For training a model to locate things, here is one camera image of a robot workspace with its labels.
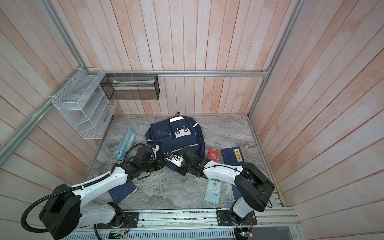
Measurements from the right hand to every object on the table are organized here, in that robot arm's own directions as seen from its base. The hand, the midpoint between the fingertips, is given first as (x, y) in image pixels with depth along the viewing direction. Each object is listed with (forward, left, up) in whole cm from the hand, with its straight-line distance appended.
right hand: (175, 162), depth 86 cm
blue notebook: (-16, +29, -6) cm, 34 cm away
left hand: (-3, +5, +2) cm, 6 cm away
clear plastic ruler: (-17, -30, -7) cm, 36 cm away
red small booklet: (+10, -24, -8) cm, 27 cm away
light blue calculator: (-14, -22, -6) cm, 27 cm away
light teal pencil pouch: (+12, +35, 0) cm, 37 cm away
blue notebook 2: (+8, -37, -6) cm, 38 cm away
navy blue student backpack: (+24, +3, -2) cm, 24 cm away
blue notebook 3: (-14, -35, -6) cm, 38 cm away
